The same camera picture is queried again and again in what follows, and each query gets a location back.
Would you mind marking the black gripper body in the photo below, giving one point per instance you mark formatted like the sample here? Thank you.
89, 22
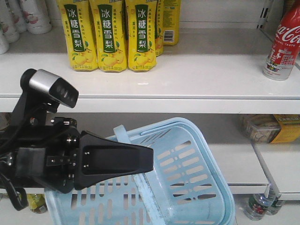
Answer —
39, 155

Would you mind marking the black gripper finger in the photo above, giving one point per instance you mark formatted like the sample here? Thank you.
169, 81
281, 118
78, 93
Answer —
100, 159

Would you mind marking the light blue plastic basket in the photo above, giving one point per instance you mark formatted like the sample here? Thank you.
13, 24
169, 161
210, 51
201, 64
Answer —
186, 186

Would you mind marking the red coca cola aluminium bottle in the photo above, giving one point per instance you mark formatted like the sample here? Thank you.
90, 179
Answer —
285, 47

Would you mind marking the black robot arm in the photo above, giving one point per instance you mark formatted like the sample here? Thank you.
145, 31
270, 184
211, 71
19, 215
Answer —
60, 158

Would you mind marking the yellow pear drink bottle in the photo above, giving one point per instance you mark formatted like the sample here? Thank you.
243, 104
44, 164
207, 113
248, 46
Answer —
141, 16
109, 23
77, 21

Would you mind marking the clear water bottle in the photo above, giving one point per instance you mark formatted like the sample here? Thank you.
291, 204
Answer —
257, 205

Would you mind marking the clear cookie box yellow label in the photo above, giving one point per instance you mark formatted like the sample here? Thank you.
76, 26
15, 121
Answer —
271, 128

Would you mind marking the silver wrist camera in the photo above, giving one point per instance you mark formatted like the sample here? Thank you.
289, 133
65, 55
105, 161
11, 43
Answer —
50, 85

